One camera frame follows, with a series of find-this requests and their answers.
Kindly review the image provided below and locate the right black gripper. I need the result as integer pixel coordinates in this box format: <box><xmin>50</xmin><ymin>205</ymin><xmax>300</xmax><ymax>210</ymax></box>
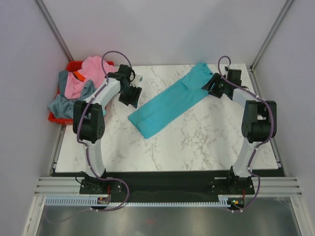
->
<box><xmin>202</xmin><ymin>73</ymin><xmax>230</xmax><ymax>99</ymax></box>

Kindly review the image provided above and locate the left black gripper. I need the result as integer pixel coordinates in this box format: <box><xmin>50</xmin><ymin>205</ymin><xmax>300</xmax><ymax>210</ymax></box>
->
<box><xmin>119</xmin><ymin>84</ymin><xmax>142</xmax><ymax>109</ymax></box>

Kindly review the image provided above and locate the teal t shirt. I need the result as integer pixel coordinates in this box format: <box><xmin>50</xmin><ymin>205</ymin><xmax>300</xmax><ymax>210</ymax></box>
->
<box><xmin>128</xmin><ymin>62</ymin><xmax>214</xmax><ymax>139</ymax></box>

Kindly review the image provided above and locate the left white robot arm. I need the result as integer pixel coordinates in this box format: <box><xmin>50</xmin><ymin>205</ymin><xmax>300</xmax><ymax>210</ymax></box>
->
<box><xmin>73</xmin><ymin>64</ymin><xmax>142</xmax><ymax>193</ymax></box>

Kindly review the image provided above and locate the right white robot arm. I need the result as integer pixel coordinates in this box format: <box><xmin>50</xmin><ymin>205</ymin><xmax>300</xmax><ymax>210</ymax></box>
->
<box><xmin>202</xmin><ymin>68</ymin><xmax>277</xmax><ymax>194</ymax></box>

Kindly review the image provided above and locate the pink t shirt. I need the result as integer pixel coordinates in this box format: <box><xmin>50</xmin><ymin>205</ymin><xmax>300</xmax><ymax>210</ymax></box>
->
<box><xmin>64</xmin><ymin>56</ymin><xmax>105</xmax><ymax>100</ymax></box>

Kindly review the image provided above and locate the grey t shirt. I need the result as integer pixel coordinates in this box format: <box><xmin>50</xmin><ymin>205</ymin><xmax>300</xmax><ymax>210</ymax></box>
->
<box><xmin>48</xmin><ymin>70</ymin><xmax>96</xmax><ymax>119</ymax></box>

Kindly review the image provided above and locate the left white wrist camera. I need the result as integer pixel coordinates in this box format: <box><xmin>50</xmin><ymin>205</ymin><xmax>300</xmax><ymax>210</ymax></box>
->
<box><xmin>131</xmin><ymin>75</ymin><xmax>143</xmax><ymax>87</ymax></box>

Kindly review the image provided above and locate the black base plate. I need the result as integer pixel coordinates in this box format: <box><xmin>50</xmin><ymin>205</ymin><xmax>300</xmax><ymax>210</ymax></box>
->
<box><xmin>53</xmin><ymin>171</ymin><xmax>255</xmax><ymax>201</ymax></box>

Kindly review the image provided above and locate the right corner frame post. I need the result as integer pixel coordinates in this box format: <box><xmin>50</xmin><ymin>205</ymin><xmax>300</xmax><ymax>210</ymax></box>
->
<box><xmin>249</xmin><ymin>0</ymin><xmax>295</xmax><ymax>73</ymax></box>

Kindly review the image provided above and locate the corner frame post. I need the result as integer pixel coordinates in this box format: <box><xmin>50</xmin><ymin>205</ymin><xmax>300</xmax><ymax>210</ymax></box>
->
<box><xmin>249</xmin><ymin>0</ymin><xmax>295</xmax><ymax>73</ymax></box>
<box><xmin>34</xmin><ymin>0</ymin><xmax>74</xmax><ymax>61</ymax></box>

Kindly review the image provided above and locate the white slotted cable duct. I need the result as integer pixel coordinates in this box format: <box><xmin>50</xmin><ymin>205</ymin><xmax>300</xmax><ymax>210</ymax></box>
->
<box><xmin>44</xmin><ymin>194</ymin><xmax>244</xmax><ymax>207</ymax></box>

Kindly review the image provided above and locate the aluminium extrusion rail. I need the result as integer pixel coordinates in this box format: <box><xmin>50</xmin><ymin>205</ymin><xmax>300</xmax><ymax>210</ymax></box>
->
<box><xmin>34</xmin><ymin>177</ymin><xmax>302</xmax><ymax>197</ymax></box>

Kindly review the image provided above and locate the left corner frame post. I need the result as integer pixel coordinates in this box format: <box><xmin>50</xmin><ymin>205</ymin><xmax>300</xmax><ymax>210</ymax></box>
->
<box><xmin>34</xmin><ymin>0</ymin><xmax>74</xmax><ymax>61</ymax></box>

